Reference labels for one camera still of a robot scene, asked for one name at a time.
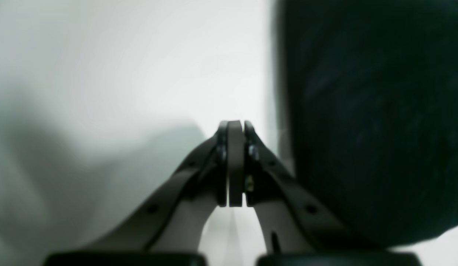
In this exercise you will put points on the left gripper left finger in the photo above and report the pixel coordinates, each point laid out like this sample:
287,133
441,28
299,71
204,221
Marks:
166,229

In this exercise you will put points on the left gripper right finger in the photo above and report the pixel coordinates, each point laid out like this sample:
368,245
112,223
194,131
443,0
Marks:
298,229

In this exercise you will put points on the dark navy T-shirt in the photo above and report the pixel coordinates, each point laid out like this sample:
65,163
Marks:
373,106

